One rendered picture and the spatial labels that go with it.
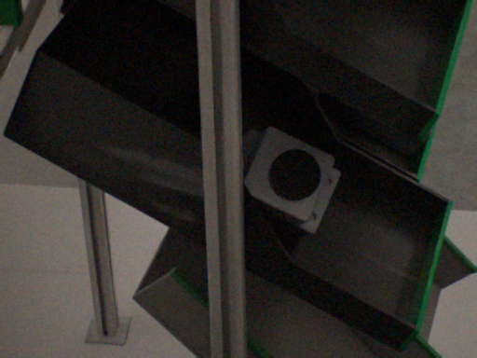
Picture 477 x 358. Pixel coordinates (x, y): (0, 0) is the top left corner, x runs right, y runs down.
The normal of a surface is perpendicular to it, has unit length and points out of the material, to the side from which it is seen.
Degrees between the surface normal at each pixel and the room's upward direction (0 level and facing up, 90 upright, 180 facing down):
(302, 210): 47
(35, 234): 0
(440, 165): 0
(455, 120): 0
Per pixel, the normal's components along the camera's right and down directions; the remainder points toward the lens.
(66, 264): -0.03, -0.81
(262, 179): 0.15, -0.15
